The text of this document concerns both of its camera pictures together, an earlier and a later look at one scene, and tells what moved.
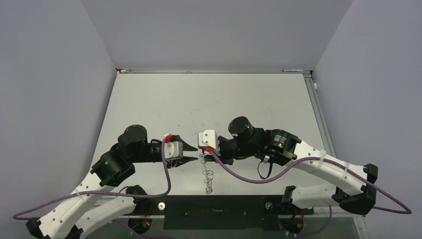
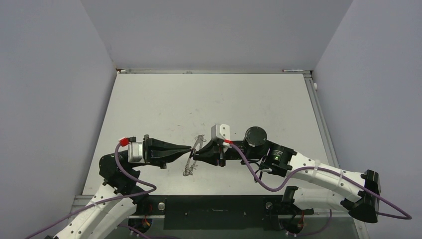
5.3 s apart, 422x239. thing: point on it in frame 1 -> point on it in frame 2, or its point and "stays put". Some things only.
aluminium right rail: (326, 134) stays put
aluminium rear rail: (198, 70) stays put
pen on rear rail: (291, 70) stays put
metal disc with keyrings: (208, 175) -> (191, 164)
